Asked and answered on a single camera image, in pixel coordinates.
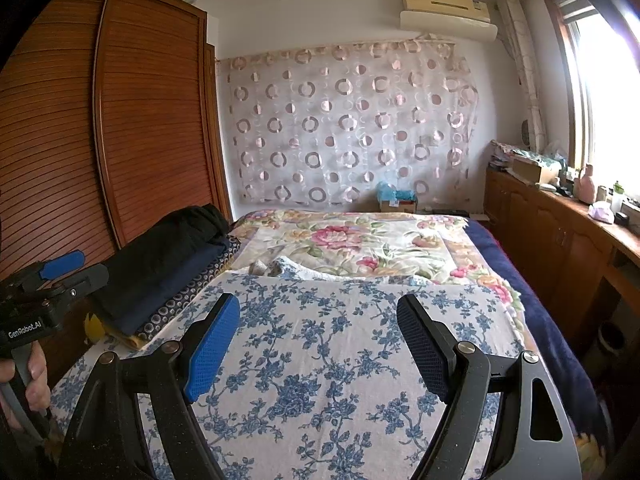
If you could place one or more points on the pink bottle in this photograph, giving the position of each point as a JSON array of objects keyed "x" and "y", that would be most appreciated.
[{"x": 584, "y": 187}]

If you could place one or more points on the window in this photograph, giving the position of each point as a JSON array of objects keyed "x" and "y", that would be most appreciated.
[{"x": 600, "y": 85}]

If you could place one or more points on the small cardboard box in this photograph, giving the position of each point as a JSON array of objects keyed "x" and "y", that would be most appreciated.
[{"x": 397, "y": 206}]

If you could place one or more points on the wooden slatted wardrobe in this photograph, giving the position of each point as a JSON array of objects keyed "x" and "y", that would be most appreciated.
[{"x": 150, "y": 110}]

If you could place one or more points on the navy blanket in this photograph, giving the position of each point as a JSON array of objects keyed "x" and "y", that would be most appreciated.
[{"x": 540, "y": 310}]

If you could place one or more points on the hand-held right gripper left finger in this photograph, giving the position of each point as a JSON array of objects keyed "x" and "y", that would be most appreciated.
[{"x": 212, "y": 345}]

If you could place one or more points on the oval wall object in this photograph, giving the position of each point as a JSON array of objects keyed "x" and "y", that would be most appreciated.
[{"x": 527, "y": 132}]

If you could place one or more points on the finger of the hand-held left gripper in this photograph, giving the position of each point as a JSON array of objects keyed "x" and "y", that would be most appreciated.
[
  {"x": 85, "y": 280},
  {"x": 62, "y": 264}
]

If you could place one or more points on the black printed t-shirt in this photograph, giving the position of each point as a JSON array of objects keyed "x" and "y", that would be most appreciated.
[{"x": 165, "y": 250}]

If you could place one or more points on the blue plastic bag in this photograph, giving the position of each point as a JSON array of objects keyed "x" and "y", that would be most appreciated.
[{"x": 395, "y": 192}]

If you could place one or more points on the pile of clutter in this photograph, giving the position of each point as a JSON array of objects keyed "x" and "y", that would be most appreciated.
[{"x": 504, "y": 154}]

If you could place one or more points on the wall air conditioner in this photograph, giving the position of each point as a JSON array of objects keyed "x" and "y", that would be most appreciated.
[{"x": 445, "y": 15}]

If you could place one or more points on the person's left hand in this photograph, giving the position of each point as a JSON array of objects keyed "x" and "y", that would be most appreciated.
[{"x": 39, "y": 380}]

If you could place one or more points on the patterned window curtain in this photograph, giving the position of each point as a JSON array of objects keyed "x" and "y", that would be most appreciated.
[{"x": 525, "y": 70}]

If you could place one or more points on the long wooden cabinet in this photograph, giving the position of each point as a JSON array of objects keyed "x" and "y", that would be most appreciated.
[{"x": 540, "y": 230}]

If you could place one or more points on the folded navy garment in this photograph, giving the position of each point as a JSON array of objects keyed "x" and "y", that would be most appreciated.
[{"x": 172, "y": 292}]

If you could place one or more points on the white knit cloth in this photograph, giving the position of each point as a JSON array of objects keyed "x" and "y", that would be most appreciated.
[{"x": 310, "y": 267}]

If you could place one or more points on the circle-print sheer wall curtain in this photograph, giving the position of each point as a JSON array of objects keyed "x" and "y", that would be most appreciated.
[{"x": 350, "y": 125}]

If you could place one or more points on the folded dotted dark garment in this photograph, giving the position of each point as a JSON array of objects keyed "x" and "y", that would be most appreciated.
[{"x": 172, "y": 316}]

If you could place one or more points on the lilac cloth bundle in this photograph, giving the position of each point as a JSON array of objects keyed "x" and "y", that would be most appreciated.
[{"x": 601, "y": 212}]

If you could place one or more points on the green-capped bottle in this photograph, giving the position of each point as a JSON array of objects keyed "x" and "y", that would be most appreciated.
[{"x": 617, "y": 197}]

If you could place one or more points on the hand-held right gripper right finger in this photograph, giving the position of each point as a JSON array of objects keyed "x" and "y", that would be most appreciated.
[{"x": 425, "y": 345}]

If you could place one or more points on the blue floral bed sheet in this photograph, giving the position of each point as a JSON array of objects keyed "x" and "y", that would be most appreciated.
[{"x": 325, "y": 360}]

